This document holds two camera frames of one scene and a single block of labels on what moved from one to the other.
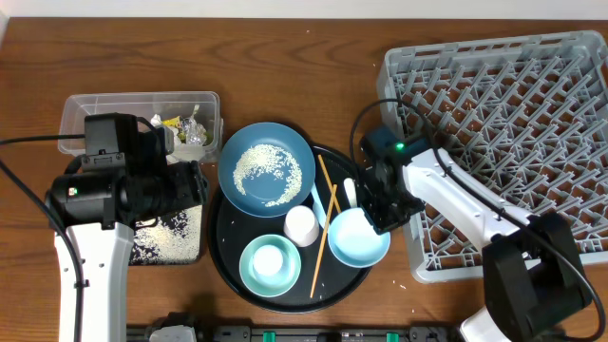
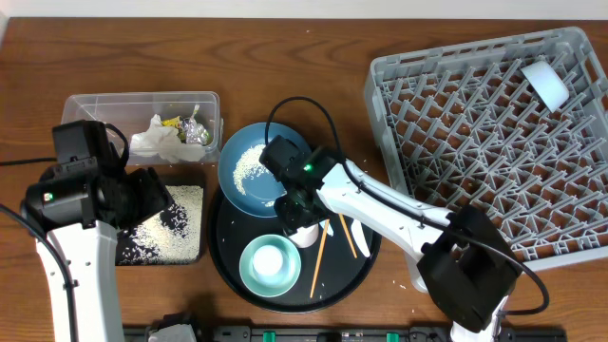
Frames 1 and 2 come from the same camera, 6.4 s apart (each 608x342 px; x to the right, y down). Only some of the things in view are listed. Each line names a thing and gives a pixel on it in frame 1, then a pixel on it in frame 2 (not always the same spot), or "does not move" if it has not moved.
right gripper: [381, 221] to [289, 218]
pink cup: [301, 225] does not move
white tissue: [182, 152] does not move
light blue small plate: [353, 240] to [549, 86]
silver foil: [196, 133] does not move
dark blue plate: [266, 168] does not move
